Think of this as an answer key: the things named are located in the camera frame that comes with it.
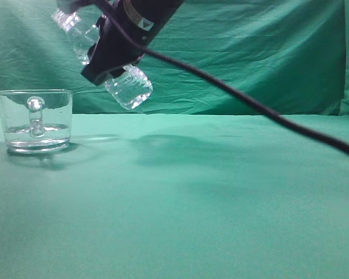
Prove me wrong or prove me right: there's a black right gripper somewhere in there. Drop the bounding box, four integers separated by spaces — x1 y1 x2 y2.
81 1 183 85

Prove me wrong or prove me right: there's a clear plastic water bottle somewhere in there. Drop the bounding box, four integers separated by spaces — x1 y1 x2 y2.
52 9 153 110

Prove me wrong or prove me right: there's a clear glass mug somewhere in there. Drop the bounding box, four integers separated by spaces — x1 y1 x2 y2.
0 90 73 155

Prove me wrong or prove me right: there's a green table cloth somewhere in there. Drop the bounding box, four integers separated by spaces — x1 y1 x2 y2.
0 115 349 278

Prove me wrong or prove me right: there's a green cloth backdrop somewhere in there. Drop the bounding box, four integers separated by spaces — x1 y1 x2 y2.
0 1 349 115

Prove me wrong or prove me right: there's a black cable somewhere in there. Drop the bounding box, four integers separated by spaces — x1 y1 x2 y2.
94 0 349 162

